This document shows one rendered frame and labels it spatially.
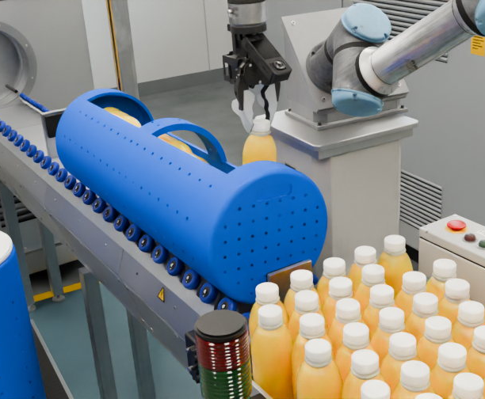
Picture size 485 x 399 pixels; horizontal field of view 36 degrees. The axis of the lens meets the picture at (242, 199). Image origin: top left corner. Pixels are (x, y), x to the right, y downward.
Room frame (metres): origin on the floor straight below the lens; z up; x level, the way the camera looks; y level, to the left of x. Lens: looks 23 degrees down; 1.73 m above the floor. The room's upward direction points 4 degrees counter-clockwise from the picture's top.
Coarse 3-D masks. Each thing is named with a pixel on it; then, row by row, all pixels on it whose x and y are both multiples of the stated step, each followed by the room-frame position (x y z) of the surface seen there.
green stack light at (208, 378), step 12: (204, 372) 0.73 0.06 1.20; (216, 372) 0.73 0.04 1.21; (228, 372) 0.73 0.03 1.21; (240, 372) 0.73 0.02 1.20; (204, 384) 0.74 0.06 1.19; (216, 384) 0.73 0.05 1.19; (228, 384) 0.72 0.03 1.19; (240, 384) 0.73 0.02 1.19; (204, 396) 0.74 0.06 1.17; (216, 396) 0.73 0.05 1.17; (228, 396) 0.72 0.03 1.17; (240, 396) 0.73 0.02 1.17
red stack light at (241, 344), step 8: (240, 336) 0.74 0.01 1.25; (248, 336) 0.75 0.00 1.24; (200, 344) 0.74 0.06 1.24; (208, 344) 0.73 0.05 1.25; (216, 344) 0.73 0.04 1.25; (224, 344) 0.73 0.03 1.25; (232, 344) 0.73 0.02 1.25; (240, 344) 0.73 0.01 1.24; (248, 344) 0.75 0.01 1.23; (200, 352) 0.74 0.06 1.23; (208, 352) 0.73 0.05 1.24; (216, 352) 0.73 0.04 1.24; (224, 352) 0.72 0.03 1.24; (232, 352) 0.73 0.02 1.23; (240, 352) 0.73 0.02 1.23; (248, 352) 0.75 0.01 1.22; (200, 360) 0.74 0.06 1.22; (208, 360) 0.73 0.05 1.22; (216, 360) 0.73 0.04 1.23; (224, 360) 0.72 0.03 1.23; (232, 360) 0.73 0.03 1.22; (240, 360) 0.73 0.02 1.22; (208, 368) 0.73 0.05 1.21; (216, 368) 0.73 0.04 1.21; (224, 368) 0.72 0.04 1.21; (232, 368) 0.73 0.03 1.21
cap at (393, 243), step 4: (388, 236) 1.26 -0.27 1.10; (392, 236) 1.26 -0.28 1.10; (396, 236) 1.26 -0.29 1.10; (400, 236) 1.26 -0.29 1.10; (384, 240) 1.25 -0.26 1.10; (388, 240) 1.25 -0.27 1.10; (392, 240) 1.24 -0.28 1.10; (396, 240) 1.24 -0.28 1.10; (400, 240) 1.24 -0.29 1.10; (404, 240) 1.24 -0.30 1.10; (384, 244) 1.25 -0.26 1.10; (388, 244) 1.24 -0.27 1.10; (392, 244) 1.23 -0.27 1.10; (396, 244) 1.23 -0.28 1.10; (400, 244) 1.23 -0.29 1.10; (404, 244) 1.24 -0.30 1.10; (388, 248) 1.24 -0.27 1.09; (392, 248) 1.23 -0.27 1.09; (396, 248) 1.23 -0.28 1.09; (400, 248) 1.23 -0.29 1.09; (404, 248) 1.24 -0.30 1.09
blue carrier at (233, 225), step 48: (96, 96) 2.00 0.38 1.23; (96, 144) 1.76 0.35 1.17; (144, 144) 1.60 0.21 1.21; (192, 144) 1.88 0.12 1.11; (96, 192) 1.79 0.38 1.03; (144, 192) 1.49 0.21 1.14; (192, 192) 1.36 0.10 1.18; (240, 192) 1.28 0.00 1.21; (288, 192) 1.34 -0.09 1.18; (192, 240) 1.30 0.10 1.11; (240, 240) 1.27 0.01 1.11; (288, 240) 1.33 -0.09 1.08; (240, 288) 1.27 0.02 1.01
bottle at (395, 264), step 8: (384, 248) 1.25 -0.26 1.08; (384, 256) 1.24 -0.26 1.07; (392, 256) 1.23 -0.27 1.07; (400, 256) 1.23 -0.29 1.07; (408, 256) 1.24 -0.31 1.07; (384, 264) 1.23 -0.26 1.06; (392, 264) 1.22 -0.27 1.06; (400, 264) 1.22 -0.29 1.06; (408, 264) 1.23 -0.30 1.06; (384, 272) 1.22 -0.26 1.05; (392, 272) 1.22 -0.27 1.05; (400, 272) 1.22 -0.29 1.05; (392, 280) 1.21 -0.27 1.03; (400, 280) 1.21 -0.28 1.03; (400, 288) 1.21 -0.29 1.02
